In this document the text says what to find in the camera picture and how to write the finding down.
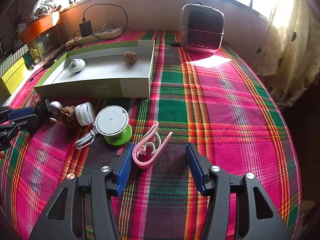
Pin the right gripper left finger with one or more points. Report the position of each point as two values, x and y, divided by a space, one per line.
64 215

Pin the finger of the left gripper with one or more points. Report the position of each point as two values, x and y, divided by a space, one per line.
10 130
26 113

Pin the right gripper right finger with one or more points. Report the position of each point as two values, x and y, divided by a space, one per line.
256 215

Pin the white mushroom-shaped gadget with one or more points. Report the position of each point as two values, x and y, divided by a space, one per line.
55 108

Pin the brown walnut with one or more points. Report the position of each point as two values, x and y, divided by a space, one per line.
68 114

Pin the small white lidded jar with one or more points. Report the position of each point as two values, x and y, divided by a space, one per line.
85 114

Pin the pink plastic clip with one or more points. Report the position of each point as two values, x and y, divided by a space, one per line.
146 151

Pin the white green cable spool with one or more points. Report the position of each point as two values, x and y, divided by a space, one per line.
112 122

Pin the yellow box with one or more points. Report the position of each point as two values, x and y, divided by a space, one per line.
12 78

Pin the striped green white box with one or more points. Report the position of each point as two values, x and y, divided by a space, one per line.
15 57

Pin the black power bank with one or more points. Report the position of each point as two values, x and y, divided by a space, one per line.
56 55

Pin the white round gadget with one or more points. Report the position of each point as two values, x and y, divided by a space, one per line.
76 66

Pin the orange shelf tray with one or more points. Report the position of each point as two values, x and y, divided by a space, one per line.
39 26

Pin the green grey cardboard box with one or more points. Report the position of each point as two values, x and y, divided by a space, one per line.
106 74

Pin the beige power strip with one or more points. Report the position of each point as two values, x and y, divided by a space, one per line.
97 36

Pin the plaid pink green blanket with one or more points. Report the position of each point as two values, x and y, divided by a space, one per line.
214 101

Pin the walnut in box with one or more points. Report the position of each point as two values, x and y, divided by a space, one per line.
130 57

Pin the cream dotted curtain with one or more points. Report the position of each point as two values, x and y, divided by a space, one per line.
288 60

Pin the white space heater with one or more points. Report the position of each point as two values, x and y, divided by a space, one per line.
201 28

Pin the black charger with cable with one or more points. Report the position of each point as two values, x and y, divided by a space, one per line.
85 28

